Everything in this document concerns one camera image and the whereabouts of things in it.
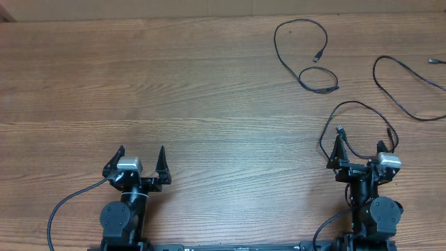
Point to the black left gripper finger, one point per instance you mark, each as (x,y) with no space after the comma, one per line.
(112,164)
(162,169)

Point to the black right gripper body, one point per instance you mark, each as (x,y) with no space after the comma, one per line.
(350,170)

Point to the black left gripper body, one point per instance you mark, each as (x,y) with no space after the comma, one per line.
(148,185)

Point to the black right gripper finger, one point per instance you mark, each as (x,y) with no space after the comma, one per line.
(338,158)
(381,147)

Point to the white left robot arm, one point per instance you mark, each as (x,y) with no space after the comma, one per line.
(123,220)

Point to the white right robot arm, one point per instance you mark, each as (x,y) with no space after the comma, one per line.
(374,217)

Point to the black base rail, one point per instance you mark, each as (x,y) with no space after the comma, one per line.
(271,247)

